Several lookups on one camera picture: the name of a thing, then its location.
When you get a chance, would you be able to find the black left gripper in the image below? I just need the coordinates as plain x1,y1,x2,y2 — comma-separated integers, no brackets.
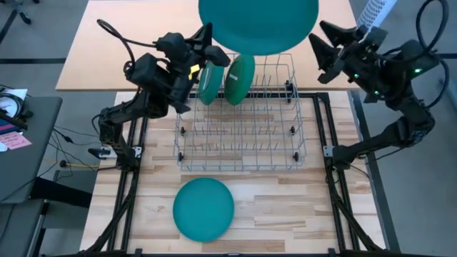
156,21,232,81

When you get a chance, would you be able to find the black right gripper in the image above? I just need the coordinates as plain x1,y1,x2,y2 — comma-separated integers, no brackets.
308,20,398,96

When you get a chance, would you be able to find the green plate with white label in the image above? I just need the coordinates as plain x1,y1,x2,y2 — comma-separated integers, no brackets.
224,54,256,106

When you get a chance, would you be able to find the teal plate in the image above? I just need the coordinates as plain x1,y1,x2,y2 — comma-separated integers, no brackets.
172,177,236,243
198,0,320,57

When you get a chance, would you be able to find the white perforated computer case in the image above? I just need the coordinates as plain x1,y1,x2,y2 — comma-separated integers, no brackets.
356,0,398,35

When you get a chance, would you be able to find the light wooden desk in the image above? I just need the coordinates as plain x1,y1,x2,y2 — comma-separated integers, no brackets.
56,0,378,92

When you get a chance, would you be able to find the yellow rod with black tip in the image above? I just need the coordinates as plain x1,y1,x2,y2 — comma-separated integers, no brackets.
59,159,100,169

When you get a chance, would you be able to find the black office chair base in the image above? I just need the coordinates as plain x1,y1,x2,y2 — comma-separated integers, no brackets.
0,0,41,46

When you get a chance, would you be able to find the white paper sheet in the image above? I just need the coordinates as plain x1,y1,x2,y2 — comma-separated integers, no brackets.
0,88,29,119

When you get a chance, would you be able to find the pink paper note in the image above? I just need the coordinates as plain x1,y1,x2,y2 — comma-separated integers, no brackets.
0,131,33,151

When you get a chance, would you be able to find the grey side table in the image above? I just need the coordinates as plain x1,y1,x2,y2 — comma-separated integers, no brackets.
0,95,64,205

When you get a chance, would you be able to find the grey bench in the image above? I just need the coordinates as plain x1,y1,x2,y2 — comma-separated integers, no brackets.
0,198,49,257

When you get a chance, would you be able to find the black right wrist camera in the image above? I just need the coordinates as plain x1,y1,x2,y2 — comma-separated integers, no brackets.
363,25,389,47

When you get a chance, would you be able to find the black aluminium table frame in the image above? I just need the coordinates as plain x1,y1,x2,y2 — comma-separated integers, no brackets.
80,91,388,257

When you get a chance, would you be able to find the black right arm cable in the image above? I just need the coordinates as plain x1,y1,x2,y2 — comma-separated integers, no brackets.
415,0,451,110

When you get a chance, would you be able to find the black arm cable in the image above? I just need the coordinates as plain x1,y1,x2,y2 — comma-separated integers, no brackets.
96,18,160,72
415,0,451,110

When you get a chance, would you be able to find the grey wire dish rack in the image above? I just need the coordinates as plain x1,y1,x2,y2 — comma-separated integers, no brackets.
174,52,308,172

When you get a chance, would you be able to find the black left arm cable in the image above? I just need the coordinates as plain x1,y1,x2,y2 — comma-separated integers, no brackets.
96,18,160,72

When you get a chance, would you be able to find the black floor cable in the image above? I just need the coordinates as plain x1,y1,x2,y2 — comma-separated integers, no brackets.
48,124,104,172

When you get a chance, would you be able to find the black coiled cable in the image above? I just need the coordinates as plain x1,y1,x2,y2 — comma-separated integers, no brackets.
0,92,35,121

